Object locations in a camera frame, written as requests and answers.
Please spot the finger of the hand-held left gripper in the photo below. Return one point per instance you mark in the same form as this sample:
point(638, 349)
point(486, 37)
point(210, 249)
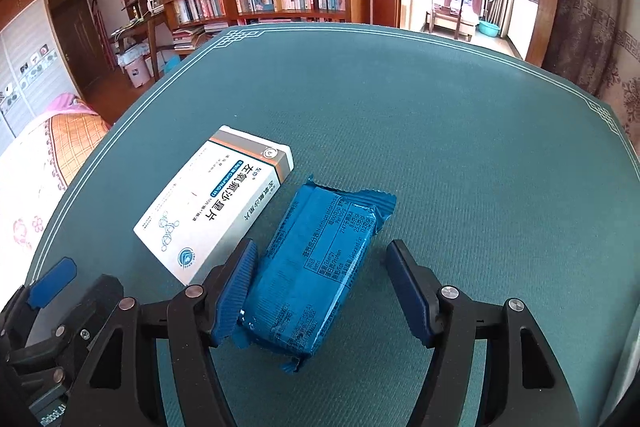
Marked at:
point(92, 302)
point(50, 279)

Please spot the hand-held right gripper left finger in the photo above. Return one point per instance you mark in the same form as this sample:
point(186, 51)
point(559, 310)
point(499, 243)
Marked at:
point(235, 294)

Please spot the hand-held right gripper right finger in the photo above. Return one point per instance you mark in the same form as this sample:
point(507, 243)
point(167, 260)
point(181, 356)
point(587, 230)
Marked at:
point(410, 294)

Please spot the dark blue biscuit packet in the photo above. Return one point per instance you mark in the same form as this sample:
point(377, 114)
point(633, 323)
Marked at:
point(310, 267)

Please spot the white medicine box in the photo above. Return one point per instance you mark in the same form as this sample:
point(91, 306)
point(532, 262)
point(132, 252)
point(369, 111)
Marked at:
point(215, 202)

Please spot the bed with plaid quilt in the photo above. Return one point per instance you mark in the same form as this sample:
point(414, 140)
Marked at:
point(45, 157)

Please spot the teal table mat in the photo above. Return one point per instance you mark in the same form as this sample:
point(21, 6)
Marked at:
point(425, 132)

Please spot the white sliding wardrobe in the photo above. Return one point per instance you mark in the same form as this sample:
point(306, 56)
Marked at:
point(30, 77)

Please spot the pink waste bin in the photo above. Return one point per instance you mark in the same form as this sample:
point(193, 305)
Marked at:
point(137, 72)

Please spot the dark wooden room door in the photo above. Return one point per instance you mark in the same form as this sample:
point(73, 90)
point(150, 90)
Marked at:
point(80, 42)

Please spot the pile of books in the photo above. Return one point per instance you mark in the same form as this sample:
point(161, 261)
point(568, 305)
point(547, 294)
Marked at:
point(195, 37)

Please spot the wooden chair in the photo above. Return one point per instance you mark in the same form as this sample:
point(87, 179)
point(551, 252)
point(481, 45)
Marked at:
point(450, 24)

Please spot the teal wash basin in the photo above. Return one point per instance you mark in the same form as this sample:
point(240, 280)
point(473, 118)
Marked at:
point(490, 29)

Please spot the small wooden shelf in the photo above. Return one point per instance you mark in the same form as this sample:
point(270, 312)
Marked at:
point(140, 2)

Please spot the patterned curtain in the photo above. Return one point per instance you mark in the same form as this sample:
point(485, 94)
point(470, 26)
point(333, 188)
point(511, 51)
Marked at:
point(600, 57)

